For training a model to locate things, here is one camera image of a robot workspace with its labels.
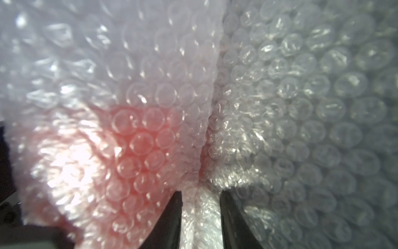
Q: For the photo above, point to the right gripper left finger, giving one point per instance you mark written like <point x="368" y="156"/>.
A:
<point x="166" y="232"/>

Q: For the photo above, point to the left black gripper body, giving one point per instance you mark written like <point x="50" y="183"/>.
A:
<point x="15" y="235"/>

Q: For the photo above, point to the clear bubble wrap sheet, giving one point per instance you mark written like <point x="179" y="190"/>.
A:
<point x="301" y="99"/>

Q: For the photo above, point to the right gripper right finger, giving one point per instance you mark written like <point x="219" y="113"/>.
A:
<point x="236" y="233"/>

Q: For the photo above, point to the red plastic wine glass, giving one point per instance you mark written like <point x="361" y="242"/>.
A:
<point x="105" y="176"/>

